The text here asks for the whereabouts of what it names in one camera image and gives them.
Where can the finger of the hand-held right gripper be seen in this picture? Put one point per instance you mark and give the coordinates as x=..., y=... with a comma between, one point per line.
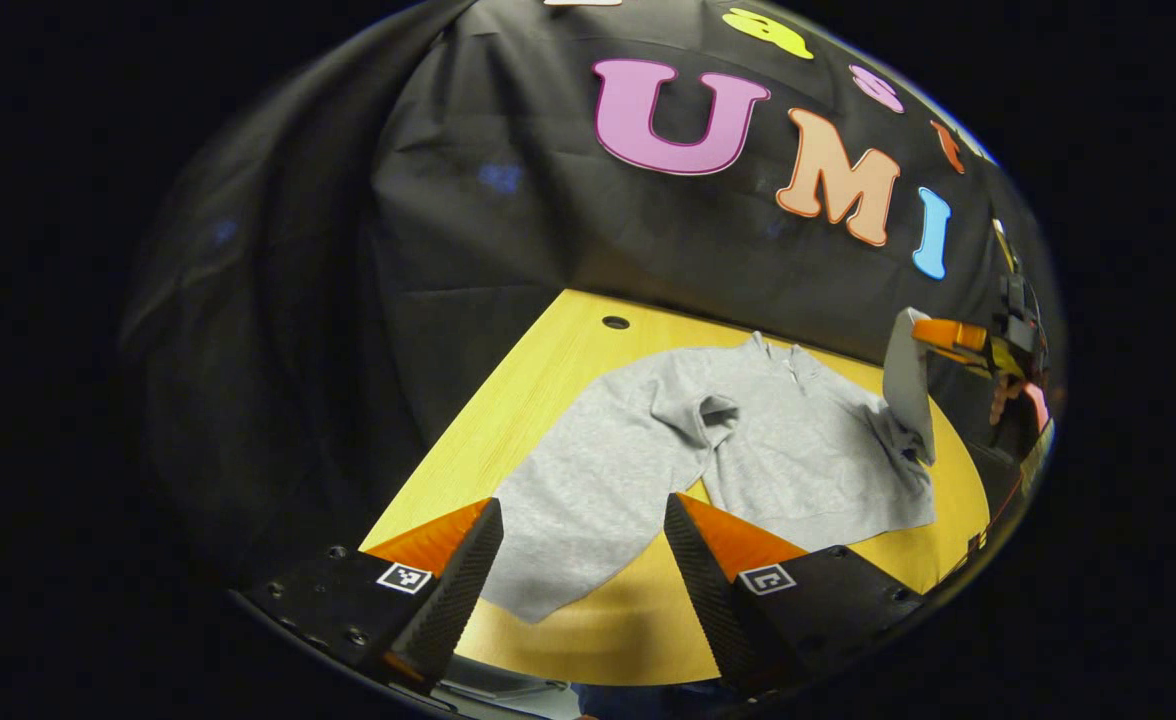
x=948, y=335

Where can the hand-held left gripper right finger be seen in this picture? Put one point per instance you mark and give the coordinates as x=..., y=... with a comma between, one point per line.
x=708, y=600

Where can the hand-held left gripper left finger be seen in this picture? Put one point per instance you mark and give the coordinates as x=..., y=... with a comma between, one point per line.
x=458, y=590

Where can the grey zip-neck sweater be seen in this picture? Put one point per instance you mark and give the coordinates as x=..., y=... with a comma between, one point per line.
x=788, y=450

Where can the person's blue trousers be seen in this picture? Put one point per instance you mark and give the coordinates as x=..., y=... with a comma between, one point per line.
x=648, y=700

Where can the black backdrop cloth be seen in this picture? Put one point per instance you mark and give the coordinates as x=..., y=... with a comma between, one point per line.
x=508, y=230

